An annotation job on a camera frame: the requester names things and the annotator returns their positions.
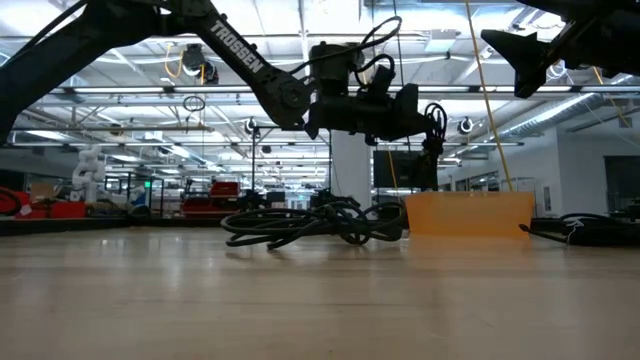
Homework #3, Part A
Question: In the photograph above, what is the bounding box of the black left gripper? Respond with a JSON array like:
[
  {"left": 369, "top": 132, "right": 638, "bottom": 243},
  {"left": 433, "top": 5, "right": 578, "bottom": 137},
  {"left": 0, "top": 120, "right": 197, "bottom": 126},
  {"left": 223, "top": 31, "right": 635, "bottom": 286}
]
[{"left": 304, "top": 42, "right": 449, "bottom": 157}]

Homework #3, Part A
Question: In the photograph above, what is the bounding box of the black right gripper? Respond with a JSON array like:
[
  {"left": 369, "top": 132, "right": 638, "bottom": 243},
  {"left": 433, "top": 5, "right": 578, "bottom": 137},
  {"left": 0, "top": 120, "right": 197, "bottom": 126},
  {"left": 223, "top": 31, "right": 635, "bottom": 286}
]
[{"left": 481, "top": 19, "right": 640, "bottom": 99}]

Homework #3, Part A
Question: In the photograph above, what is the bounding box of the black monitor screen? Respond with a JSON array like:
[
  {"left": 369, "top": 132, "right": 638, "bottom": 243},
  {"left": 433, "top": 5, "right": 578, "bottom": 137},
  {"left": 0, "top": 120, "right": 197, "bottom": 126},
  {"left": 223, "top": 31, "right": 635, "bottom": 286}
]
[{"left": 372, "top": 149, "right": 426, "bottom": 190}]

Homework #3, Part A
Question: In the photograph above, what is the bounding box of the orange translucent plastic bin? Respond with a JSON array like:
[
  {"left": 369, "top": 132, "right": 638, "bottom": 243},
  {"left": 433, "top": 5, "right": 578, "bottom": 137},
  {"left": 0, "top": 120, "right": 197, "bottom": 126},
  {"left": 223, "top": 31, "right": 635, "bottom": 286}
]
[{"left": 404, "top": 191, "right": 535, "bottom": 237}]

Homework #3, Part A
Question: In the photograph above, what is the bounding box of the white building pillar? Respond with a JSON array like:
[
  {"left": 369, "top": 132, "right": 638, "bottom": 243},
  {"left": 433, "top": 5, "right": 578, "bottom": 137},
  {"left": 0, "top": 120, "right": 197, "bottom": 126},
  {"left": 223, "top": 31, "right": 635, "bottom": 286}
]
[{"left": 329, "top": 130, "right": 374, "bottom": 211}]

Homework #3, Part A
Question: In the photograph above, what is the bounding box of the black vertical stand pole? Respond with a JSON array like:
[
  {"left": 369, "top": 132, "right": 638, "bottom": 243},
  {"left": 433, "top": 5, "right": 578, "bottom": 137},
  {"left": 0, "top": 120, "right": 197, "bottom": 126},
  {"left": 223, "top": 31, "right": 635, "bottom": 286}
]
[{"left": 249, "top": 124, "right": 259, "bottom": 211}]

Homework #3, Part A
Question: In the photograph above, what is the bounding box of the red tool cart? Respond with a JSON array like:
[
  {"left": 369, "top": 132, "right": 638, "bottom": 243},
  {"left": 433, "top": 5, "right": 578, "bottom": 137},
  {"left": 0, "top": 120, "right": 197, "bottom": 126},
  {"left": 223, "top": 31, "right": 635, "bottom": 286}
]
[{"left": 181, "top": 180, "right": 242, "bottom": 217}]

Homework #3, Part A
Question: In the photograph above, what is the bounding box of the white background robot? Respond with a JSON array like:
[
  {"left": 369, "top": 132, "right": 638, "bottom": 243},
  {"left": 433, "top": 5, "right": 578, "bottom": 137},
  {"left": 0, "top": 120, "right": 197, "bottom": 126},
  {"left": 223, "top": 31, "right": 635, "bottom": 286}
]
[{"left": 71, "top": 144, "right": 107, "bottom": 204}]

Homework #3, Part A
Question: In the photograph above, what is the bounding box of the red storage box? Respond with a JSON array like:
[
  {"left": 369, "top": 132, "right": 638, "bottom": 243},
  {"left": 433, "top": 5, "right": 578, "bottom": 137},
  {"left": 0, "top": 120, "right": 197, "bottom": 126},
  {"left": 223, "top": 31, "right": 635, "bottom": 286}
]
[{"left": 48, "top": 201, "right": 87, "bottom": 220}]

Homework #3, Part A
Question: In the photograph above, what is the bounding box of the black cable bundle white tie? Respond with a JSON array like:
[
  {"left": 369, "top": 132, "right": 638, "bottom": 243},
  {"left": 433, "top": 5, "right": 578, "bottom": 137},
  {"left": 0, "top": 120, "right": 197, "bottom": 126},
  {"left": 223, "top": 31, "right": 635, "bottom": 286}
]
[{"left": 518, "top": 212, "right": 640, "bottom": 247}]

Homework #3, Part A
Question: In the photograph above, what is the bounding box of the ceiling cable reel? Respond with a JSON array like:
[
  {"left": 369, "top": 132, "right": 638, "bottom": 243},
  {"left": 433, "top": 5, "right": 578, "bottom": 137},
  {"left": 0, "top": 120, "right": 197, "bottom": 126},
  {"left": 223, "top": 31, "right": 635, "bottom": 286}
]
[{"left": 180, "top": 43, "right": 220, "bottom": 85}]

